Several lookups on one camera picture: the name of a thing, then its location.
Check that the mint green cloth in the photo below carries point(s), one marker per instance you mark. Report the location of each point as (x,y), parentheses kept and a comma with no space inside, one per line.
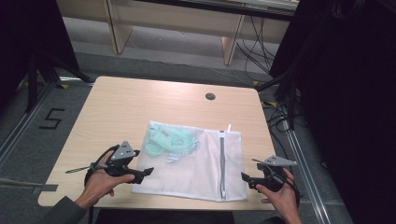
(168,141)

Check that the person's left hand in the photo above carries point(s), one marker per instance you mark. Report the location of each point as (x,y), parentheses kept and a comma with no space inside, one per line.
(102,183)

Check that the person's dark clothing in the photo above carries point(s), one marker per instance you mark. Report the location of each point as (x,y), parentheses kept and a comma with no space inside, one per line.
(162,217)

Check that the person's right hand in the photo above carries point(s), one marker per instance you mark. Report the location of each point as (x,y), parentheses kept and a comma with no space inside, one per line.
(280,199)

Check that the white mesh laundry bag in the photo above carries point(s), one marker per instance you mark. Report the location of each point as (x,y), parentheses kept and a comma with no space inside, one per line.
(205,168)

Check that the light wooden desk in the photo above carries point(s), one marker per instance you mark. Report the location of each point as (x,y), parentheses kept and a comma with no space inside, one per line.
(174,25)

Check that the metal floor rail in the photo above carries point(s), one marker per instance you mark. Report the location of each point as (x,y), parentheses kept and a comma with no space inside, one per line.
(25,124)
(306,174)

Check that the round table grommet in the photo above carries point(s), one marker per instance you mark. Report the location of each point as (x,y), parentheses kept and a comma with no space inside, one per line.
(210,96)

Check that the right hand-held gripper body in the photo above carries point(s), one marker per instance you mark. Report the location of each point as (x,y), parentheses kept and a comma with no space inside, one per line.
(274,174)

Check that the black curtain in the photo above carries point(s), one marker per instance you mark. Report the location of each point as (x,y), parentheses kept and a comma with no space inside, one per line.
(348,93)
(21,37)

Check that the black tripod stand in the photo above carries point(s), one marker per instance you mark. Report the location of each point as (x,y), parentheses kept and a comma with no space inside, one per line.
(46,70)
(288,93)

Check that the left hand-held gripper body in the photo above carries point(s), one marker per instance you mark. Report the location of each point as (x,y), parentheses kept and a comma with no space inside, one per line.
(122,155)

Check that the grey tape strip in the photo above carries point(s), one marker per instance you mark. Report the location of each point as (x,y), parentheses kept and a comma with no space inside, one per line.
(46,188)

